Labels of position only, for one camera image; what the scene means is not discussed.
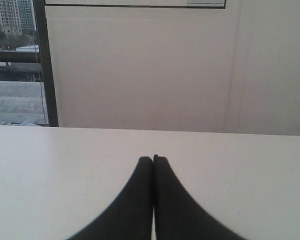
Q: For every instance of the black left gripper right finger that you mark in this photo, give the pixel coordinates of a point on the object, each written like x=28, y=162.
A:
x=177, y=215

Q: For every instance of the black window frame post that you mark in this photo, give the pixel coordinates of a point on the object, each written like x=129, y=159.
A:
x=46, y=64

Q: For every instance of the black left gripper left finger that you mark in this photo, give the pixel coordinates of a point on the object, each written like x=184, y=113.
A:
x=130, y=215

